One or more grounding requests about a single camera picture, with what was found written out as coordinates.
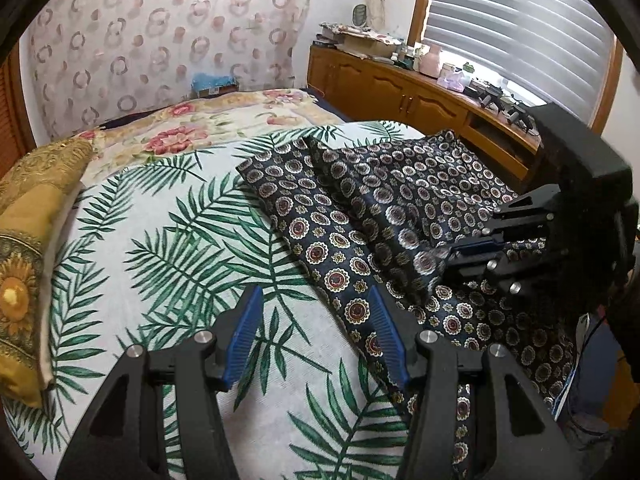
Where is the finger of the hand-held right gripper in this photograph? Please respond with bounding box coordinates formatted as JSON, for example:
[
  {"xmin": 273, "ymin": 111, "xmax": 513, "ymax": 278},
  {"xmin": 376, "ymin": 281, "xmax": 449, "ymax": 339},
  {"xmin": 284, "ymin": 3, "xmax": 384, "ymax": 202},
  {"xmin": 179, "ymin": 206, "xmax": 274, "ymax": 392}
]
[
  {"xmin": 442, "ymin": 237, "xmax": 552, "ymax": 296},
  {"xmin": 482, "ymin": 184, "xmax": 562, "ymax": 236}
]

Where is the wooden cabinet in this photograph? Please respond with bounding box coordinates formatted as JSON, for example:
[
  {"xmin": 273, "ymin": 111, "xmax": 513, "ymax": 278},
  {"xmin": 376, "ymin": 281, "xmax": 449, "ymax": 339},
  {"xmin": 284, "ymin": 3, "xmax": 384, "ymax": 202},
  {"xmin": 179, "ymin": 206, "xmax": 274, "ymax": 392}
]
[{"xmin": 306, "ymin": 44, "xmax": 546, "ymax": 181}]

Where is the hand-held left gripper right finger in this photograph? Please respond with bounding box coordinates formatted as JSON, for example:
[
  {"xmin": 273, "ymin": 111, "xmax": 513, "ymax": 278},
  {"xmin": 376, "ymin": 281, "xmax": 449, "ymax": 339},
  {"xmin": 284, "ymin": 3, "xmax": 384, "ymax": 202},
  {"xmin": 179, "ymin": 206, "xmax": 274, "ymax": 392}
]
[{"xmin": 367, "ymin": 285, "xmax": 583, "ymax": 480}]

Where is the gold patterned pillow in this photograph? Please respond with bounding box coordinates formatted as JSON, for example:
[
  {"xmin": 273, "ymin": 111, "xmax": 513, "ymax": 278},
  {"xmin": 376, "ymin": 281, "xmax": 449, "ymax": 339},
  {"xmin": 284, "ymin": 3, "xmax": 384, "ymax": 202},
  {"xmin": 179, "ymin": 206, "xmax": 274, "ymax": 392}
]
[{"xmin": 0, "ymin": 137, "xmax": 98, "ymax": 409}]

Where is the pink jar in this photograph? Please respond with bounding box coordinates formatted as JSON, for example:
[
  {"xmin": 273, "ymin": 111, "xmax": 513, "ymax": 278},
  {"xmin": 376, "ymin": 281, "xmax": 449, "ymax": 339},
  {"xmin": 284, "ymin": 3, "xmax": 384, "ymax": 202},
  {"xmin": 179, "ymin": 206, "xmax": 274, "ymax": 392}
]
[{"xmin": 420, "ymin": 44, "xmax": 444, "ymax": 76}]

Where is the floral blanket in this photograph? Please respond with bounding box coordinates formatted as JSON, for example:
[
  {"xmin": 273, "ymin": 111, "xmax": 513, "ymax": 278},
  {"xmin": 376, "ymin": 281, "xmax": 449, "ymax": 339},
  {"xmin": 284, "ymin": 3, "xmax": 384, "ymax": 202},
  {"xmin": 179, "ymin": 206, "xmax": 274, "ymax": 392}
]
[{"xmin": 75, "ymin": 87, "xmax": 351, "ymax": 186}]

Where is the cardboard box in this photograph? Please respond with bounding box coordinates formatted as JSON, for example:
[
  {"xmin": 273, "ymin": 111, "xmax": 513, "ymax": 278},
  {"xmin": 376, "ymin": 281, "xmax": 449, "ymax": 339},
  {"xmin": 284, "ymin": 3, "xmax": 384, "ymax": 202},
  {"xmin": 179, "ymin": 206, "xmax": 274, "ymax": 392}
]
[{"xmin": 340, "ymin": 32, "xmax": 397, "ymax": 59}]

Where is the navy medallion print satin shirt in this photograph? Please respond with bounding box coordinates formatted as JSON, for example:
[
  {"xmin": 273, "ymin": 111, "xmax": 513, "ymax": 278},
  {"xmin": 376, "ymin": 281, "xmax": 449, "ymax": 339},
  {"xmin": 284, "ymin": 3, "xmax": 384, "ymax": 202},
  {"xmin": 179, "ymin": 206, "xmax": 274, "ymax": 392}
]
[{"xmin": 235, "ymin": 129, "xmax": 576, "ymax": 480}]

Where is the pale purple plastic bag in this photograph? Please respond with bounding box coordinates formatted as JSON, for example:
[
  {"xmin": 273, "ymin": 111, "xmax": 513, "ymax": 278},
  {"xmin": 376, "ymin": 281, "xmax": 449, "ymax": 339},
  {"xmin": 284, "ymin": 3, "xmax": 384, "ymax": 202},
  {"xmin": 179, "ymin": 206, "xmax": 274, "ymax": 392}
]
[{"xmin": 437, "ymin": 67, "xmax": 474, "ymax": 92}]

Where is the green leaf print bedsheet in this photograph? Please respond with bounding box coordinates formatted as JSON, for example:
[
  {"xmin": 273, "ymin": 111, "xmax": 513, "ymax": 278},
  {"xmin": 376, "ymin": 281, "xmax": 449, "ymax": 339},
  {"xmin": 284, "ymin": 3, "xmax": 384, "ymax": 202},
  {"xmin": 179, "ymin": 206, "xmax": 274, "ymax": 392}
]
[{"xmin": 0, "ymin": 120, "xmax": 426, "ymax": 480}]

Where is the blue fluffy item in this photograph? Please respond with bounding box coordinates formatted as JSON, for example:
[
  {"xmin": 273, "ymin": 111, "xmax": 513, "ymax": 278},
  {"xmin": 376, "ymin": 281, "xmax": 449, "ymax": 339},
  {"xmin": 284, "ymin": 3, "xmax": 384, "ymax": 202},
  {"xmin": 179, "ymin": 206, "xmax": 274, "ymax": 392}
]
[{"xmin": 192, "ymin": 72, "xmax": 240, "ymax": 97}]

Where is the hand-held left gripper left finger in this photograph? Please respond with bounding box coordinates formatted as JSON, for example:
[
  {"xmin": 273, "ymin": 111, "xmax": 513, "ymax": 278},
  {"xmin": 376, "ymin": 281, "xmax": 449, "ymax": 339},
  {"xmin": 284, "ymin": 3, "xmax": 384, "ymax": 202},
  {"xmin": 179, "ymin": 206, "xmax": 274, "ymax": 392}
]
[{"xmin": 55, "ymin": 285, "xmax": 266, "ymax": 480}]

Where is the ring pattern sheer curtain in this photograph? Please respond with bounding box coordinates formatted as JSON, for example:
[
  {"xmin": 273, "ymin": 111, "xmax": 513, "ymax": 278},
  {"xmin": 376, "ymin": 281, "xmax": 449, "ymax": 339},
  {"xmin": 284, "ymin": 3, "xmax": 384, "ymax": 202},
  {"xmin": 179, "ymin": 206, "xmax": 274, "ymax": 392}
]
[{"xmin": 22, "ymin": 0, "xmax": 316, "ymax": 137}]

